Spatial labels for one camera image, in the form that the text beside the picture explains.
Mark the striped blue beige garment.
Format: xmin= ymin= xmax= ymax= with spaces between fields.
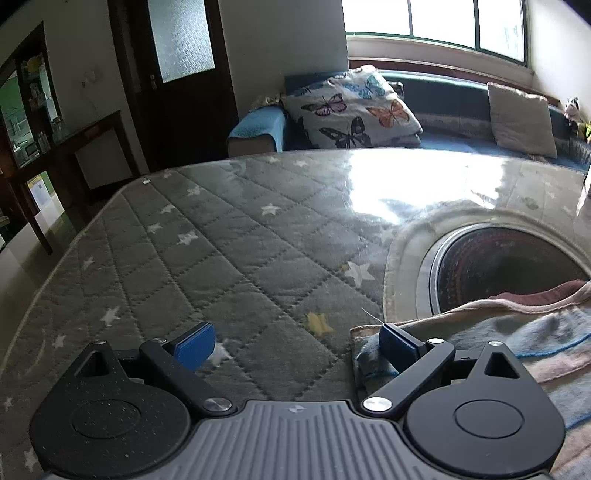
xmin=348 ymin=278 xmax=591 ymax=480

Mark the round stove insert in table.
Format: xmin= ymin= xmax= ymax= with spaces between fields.
xmin=384 ymin=202 xmax=590 ymax=322

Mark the quilted star table cover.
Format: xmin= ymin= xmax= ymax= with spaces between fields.
xmin=1 ymin=149 xmax=590 ymax=479

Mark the dark wooden cabinet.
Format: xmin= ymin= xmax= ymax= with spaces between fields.
xmin=1 ymin=24 xmax=140 ymax=254

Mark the butterfly print pillow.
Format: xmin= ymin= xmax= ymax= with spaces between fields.
xmin=280 ymin=65 xmax=423 ymax=149

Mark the beige cushion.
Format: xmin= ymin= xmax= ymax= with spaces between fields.
xmin=487 ymin=82 xmax=557 ymax=159

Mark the dark wooden door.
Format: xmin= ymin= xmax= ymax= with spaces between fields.
xmin=108 ymin=0 xmax=238 ymax=172

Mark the black white plush toy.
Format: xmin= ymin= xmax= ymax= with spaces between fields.
xmin=564 ymin=97 xmax=584 ymax=124

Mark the green framed window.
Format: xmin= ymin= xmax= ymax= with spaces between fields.
xmin=342 ymin=0 xmax=527 ymax=65

